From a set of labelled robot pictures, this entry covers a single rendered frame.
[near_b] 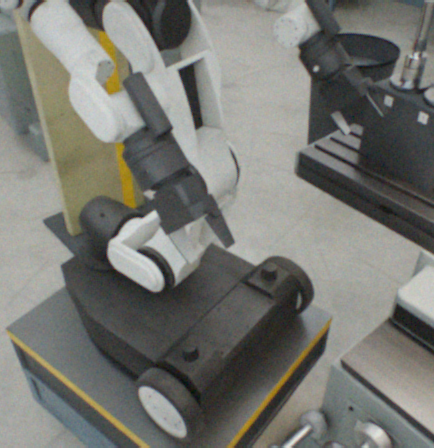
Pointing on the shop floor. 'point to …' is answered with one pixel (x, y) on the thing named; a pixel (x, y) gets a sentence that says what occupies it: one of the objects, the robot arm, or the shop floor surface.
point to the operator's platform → (223, 414)
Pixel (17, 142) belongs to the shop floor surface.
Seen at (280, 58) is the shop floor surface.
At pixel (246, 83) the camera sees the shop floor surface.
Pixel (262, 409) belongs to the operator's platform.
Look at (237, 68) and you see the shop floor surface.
